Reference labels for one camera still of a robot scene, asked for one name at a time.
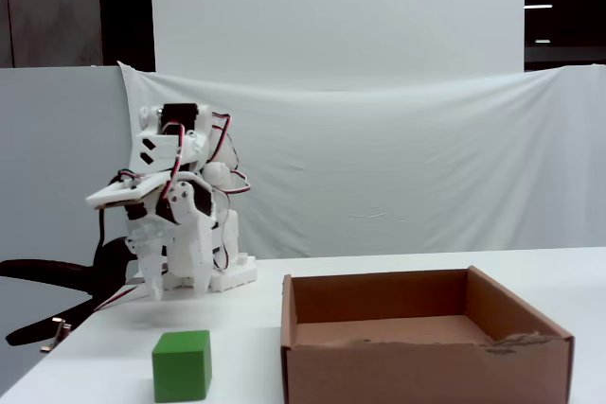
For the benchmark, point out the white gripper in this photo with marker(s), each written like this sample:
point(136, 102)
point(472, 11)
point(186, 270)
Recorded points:
point(186, 209)

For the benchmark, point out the green cube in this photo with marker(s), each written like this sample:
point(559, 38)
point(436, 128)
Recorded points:
point(182, 371)

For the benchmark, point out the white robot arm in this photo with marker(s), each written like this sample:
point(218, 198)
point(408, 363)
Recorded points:
point(165, 151)

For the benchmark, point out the brown cardboard box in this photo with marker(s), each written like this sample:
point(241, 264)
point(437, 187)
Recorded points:
point(426, 375)

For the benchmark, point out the black table clamp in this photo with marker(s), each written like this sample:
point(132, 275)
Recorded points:
point(47, 270)

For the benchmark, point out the grey partition panel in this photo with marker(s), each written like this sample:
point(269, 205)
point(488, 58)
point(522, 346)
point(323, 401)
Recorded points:
point(47, 139)

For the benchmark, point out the white cloth backdrop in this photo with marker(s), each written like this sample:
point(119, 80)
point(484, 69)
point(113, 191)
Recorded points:
point(379, 163)

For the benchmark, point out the grey cabinet door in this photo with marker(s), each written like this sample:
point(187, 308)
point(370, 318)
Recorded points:
point(52, 11)

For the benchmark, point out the white board panel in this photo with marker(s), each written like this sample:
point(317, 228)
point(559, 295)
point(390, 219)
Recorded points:
point(331, 11)

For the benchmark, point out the bright ceiling light strip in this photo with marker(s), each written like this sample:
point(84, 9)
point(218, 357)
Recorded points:
point(537, 6)

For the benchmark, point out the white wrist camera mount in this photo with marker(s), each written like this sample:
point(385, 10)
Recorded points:
point(123, 193)

